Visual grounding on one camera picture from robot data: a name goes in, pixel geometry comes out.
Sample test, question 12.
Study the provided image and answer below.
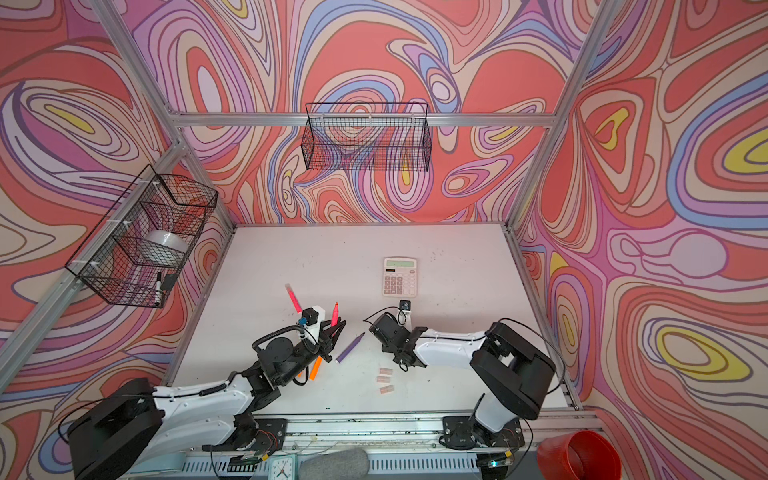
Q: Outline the silver tape roll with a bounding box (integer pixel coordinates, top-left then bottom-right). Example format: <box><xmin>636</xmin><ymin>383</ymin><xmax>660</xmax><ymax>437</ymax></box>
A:
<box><xmin>144</xmin><ymin>230</ymin><xmax>189</xmax><ymax>253</ymax></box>

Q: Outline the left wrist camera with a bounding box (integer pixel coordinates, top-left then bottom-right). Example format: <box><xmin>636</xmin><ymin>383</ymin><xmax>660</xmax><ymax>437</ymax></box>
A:
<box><xmin>299</xmin><ymin>306</ymin><xmax>326</xmax><ymax>328</ymax></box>

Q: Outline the pink desk calculator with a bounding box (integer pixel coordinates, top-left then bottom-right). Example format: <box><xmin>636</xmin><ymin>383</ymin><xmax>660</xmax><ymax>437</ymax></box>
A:
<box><xmin>382</xmin><ymin>257</ymin><xmax>418</xmax><ymax>299</ymax></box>

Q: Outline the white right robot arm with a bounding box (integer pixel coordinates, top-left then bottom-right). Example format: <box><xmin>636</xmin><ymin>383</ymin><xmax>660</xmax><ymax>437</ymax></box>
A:
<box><xmin>369</xmin><ymin>313</ymin><xmax>557</xmax><ymax>451</ymax></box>

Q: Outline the purple pen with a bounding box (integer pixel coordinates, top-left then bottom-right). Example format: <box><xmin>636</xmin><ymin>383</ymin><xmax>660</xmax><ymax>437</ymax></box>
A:
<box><xmin>336</xmin><ymin>333</ymin><xmax>365</xmax><ymax>363</ymax></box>

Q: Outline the small white clock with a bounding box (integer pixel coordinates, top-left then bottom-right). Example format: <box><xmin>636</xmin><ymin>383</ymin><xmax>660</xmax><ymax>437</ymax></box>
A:
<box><xmin>268</xmin><ymin>455</ymin><xmax>298</xmax><ymax>480</ymax></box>

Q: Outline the grey foam microphone cover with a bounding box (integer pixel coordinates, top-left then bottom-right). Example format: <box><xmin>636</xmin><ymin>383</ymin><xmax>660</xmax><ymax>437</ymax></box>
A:
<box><xmin>298</xmin><ymin>448</ymin><xmax>370</xmax><ymax>480</ymax></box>

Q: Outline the black wire basket wall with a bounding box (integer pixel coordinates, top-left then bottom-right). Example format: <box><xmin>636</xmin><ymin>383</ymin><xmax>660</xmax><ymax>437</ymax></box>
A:
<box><xmin>301</xmin><ymin>101</ymin><xmax>432</xmax><ymax>172</ymax></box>
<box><xmin>65</xmin><ymin>166</ymin><xmax>218</xmax><ymax>308</ymax></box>

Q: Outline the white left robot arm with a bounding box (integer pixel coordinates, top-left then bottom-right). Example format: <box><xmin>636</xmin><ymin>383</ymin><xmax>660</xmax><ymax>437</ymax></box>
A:
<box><xmin>61</xmin><ymin>320</ymin><xmax>346</xmax><ymax>479</ymax></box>

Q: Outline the black wire basket back wall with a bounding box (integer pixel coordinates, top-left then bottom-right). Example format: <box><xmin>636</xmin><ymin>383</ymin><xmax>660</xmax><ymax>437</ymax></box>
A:
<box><xmin>301</xmin><ymin>101</ymin><xmax>432</xmax><ymax>172</ymax></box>

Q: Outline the black wire basket left wall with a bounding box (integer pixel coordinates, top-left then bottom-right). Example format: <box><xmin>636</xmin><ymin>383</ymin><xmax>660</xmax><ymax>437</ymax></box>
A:
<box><xmin>65</xmin><ymin>166</ymin><xmax>218</xmax><ymax>308</ymax></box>

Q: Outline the pink pen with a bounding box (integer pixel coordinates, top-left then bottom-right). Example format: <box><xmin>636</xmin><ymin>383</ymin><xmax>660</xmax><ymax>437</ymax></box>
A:
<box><xmin>331</xmin><ymin>303</ymin><xmax>340</xmax><ymax>327</ymax></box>
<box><xmin>288</xmin><ymin>289</ymin><xmax>303</xmax><ymax>314</ymax></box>

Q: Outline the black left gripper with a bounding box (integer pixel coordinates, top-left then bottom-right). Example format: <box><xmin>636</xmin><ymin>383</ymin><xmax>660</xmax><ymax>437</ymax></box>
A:
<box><xmin>275</xmin><ymin>318</ymin><xmax>344</xmax><ymax>389</ymax></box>

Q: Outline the red bucket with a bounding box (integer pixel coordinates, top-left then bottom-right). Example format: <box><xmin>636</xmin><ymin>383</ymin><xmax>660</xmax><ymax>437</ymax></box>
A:
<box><xmin>536</xmin><ymin>431</ymin><xmax>622</xmax><ymax>480</ymax></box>

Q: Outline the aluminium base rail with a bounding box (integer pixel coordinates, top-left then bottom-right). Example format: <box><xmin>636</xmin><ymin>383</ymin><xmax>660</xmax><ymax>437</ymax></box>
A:
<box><xmin>143</xmin><ymin>410</ymin><xmax>601</xmax><ymax>475</ymax></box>

